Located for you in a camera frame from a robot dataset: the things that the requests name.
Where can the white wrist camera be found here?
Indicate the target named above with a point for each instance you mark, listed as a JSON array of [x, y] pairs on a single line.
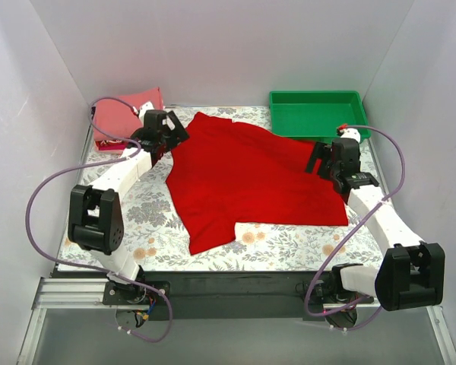
[[143, 108], [344, 131]]

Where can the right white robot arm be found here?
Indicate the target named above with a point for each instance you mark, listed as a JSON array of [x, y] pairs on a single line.
[[412, 271]]

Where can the red patterned folded shirt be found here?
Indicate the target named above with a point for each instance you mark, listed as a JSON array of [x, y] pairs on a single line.
[[110, 146]]

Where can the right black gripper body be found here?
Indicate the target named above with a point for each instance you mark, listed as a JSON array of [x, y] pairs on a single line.
[[323, 159]]

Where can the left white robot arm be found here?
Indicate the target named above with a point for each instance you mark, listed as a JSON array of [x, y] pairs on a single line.
[[95, 219]]

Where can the aluminium frame rail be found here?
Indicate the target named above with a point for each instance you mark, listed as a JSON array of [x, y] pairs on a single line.
[[71, 325]]

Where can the red t shirt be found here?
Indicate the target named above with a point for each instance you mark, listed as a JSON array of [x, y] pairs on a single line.
[[231, 172]]

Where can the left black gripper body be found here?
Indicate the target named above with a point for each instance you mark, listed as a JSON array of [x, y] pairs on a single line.
[[171, 127]]

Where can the green plastic tray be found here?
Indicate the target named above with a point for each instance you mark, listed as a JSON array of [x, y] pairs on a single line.
[[314, 114]]

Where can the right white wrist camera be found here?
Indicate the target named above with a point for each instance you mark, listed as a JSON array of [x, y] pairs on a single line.
[[344, 131]]

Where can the pink folded shirt on top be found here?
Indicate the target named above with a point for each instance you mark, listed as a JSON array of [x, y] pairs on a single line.
[[117, 119]]

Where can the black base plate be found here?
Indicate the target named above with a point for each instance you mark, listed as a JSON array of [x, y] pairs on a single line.
[[230, 294]]

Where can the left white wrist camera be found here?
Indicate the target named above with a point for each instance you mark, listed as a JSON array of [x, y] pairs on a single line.
[[143, 108]]

